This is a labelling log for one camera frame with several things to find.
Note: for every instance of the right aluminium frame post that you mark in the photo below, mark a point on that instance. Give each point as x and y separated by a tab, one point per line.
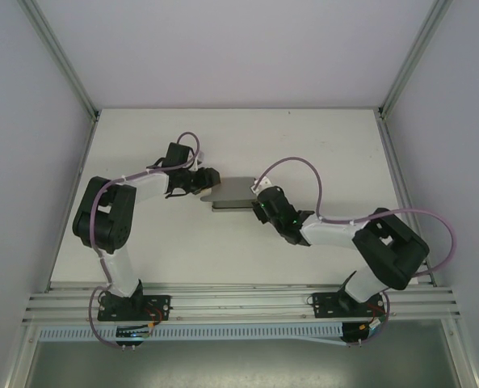
410	60

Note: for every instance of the aluminium mounting rail beam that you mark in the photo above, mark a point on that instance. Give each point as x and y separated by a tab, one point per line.
243	303

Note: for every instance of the grey corrugated cardboard box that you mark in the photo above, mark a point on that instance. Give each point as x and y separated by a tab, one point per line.
233	190

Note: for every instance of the right lower aluminium frame leg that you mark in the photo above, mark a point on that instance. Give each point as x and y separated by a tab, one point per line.
461	355

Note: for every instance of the left black controller board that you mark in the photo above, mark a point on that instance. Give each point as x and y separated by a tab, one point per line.
132	337

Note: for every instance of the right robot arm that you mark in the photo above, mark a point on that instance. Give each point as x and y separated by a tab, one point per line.
392	246

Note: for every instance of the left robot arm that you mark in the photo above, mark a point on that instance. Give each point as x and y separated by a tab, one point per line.
102	218

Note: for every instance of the aluminium frame post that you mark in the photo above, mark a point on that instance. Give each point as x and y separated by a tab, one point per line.
410	60
63	60

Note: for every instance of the left aluminium frame post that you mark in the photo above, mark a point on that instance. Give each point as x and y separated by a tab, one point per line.
63	60

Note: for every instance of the left aluminium table edge rail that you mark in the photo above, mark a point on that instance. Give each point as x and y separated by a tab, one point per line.
80	169

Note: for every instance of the aluminium frame leg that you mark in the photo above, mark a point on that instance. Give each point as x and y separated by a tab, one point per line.
461	355
21	355

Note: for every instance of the black controller board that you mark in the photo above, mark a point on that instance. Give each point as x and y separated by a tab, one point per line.
358	333
132	337

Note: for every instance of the left lower aluminium frame leg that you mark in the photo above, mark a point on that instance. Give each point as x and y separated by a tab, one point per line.
21	355

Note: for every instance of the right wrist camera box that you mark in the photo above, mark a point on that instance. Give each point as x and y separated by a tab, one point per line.
262	185

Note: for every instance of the right black controller board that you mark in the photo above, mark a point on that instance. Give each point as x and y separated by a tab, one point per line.
358	333

